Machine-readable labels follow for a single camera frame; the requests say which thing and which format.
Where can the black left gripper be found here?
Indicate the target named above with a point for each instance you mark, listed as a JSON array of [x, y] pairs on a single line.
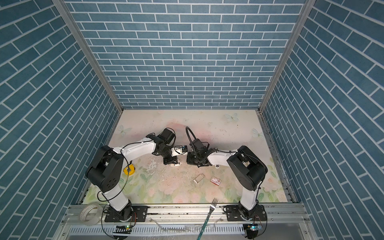
[[172, 160]]

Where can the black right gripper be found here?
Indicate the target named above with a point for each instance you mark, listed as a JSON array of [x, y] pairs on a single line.
[[189, 160]]

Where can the white staple box tray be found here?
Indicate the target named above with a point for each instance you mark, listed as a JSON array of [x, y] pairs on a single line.
[[199, 178]]

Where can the red white staple box sleeve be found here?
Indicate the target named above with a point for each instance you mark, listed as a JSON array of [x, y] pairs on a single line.
[[215, 181]]

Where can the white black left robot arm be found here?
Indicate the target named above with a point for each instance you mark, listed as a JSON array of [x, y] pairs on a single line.
[[107, 166]]

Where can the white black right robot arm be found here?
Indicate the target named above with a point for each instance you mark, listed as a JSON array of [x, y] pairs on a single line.
[[249, 170]]

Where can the yellow small object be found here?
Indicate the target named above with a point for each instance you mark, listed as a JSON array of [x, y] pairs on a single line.
[[129, 170]]

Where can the clear tape roll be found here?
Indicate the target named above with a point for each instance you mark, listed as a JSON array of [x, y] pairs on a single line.
[[91, 214]]

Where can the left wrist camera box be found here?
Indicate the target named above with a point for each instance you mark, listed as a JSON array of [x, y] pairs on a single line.
[[179, 150]]

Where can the green handled fork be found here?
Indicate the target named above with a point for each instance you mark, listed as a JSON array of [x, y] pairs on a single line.
[[212, 208]]

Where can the aluminium front rail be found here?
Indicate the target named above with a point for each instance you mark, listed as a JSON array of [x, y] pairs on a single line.
[[292, 213]]

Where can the aluminium corner post right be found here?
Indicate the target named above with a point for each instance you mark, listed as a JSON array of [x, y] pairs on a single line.
[[303, 16]]

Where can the aluminium corner post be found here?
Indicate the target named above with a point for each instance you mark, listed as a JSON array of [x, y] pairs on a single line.
[[303, 16], [77, 34]]

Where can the aluminium corner post left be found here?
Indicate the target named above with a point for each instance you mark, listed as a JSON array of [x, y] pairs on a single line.
[[77, 34]]

